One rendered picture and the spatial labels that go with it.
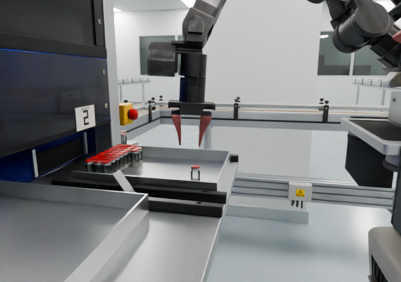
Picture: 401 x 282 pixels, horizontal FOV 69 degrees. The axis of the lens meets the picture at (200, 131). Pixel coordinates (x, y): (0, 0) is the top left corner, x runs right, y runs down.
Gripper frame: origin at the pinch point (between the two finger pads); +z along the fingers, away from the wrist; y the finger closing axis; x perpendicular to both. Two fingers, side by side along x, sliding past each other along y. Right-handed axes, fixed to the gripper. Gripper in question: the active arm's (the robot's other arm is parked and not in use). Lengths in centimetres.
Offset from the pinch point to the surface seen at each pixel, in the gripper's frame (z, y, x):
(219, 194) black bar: 8.2, -6.1, 10.5
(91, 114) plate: -3.1, 27.1, -16.3
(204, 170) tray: 9.6, -4.6, -9.2
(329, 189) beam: 41, -79, -81
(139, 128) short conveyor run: 11, 22, -74
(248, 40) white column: -43, -42, -149
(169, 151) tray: 7.9, 5.6, -21.4
